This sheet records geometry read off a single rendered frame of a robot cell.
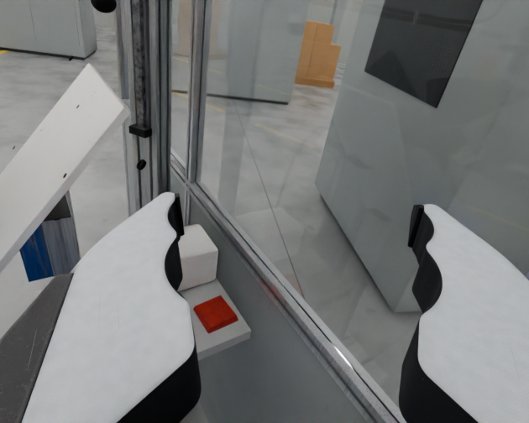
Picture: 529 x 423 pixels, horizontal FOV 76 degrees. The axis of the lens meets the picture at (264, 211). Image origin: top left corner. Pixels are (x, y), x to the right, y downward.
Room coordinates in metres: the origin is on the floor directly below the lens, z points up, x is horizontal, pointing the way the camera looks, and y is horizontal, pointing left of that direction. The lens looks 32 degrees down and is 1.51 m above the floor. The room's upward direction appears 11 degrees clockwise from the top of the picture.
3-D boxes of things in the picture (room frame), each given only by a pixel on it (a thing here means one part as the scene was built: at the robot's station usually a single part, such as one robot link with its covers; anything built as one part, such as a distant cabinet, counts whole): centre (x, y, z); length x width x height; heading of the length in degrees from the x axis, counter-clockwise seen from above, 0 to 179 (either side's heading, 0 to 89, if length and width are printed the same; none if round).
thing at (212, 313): (0.55, 0.07, 0.87); 0.08 x 0.08 x 0.02; 41
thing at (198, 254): (0.67, 0.21, 0.92); 0.17 x 0.16 x 0.11; 128
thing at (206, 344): (0.59, 0.18, 0.85); 0.36 x 0.24 x 0.03; 38
